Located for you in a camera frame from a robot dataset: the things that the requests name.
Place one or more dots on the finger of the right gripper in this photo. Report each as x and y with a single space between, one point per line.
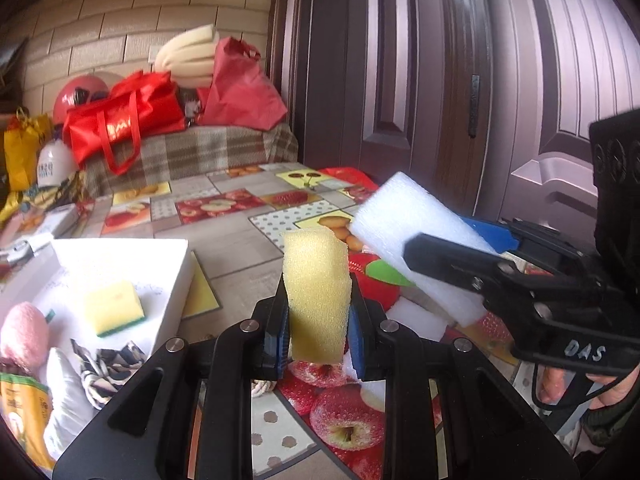
510 234
457 265

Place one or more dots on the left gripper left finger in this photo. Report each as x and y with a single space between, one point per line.
186 413

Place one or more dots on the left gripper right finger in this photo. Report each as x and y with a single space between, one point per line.
448 394

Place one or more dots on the yellow sponge piece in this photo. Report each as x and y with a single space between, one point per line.
319 289

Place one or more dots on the black white patterned cloth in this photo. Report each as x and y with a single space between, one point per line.
104 372

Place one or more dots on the fruit pattern tablecloth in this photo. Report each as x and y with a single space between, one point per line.
198 251

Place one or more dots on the yellow green scouring sponge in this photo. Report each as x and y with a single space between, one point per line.
111 309

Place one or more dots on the yellow tissue packet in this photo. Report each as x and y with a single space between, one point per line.
25 405

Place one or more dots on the dark wooden door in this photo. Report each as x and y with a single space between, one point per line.
486 103

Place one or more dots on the pink fluffy plush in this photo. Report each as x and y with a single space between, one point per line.
25 336

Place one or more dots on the white shallow box tray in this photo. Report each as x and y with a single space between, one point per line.
59 279

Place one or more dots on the white power bank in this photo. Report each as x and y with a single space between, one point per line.
58 221

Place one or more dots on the white round charger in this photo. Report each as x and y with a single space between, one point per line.
16 252

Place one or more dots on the plaid covered bench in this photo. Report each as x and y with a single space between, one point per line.
190 153

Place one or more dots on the dark red shopping bag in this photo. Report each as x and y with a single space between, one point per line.
240 94

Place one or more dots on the white helmet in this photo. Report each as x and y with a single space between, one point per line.
56 164

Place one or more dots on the red tote bag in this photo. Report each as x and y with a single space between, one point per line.
139 106

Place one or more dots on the yellow paper bag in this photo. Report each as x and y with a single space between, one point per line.
24 138

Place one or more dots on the red helmet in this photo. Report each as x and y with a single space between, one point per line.
78 91

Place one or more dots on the cream foam roll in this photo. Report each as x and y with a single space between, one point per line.
189 57

